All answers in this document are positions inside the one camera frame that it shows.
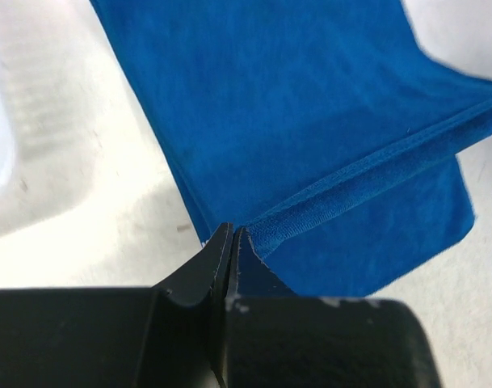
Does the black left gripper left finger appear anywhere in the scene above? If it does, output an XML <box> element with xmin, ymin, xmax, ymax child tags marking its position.
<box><xmin>148</xmin><ymin>223</ymin><xmax>233</xmax><ymax>387</ymax></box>

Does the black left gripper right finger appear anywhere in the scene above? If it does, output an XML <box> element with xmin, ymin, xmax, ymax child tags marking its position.
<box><xmin>224</xmin><ymin>227</ymin><xmax>297</xmax><ymax>302</ymax></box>

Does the blue towel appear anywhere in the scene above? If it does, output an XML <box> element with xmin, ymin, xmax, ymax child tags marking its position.
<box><xmin>92</xmin><ymin>1</ymin><xmax>492</xmax><ymax>297</ymax></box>

